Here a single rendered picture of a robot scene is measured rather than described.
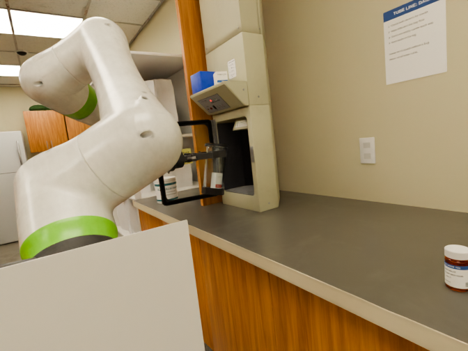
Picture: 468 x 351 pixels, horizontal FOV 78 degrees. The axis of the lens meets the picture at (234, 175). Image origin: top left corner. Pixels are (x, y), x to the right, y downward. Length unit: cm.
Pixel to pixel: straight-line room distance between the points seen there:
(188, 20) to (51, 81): 97
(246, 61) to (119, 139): 92
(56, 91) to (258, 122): 78
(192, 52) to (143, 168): 120
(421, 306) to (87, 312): 54
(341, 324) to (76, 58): 87
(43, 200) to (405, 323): 61
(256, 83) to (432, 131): 70
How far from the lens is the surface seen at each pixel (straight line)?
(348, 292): 68
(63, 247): 44
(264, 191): 130
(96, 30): 79
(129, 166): 46
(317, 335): 85
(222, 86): 124
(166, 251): 38
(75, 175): 48
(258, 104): 130
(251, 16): 140
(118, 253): 36
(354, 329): 75
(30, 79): 86
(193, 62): 160
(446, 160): 129
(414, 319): 62
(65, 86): 85
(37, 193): 50
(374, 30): 143
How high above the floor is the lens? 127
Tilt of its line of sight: 7 degrees down
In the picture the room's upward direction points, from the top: 6 degrees counter-clockwise
